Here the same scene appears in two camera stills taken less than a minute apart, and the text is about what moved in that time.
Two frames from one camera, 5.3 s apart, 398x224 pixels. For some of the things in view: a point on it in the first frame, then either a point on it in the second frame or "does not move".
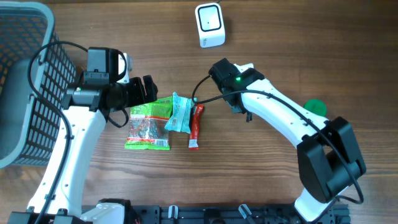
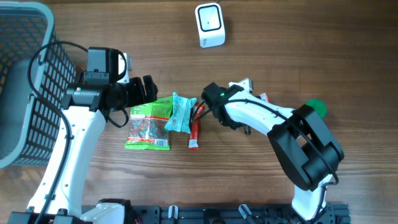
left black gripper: (139, 95) does not move
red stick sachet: (193, 144) does not move
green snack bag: (147, 126) does not move
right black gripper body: (236, 109) to (226, 123)
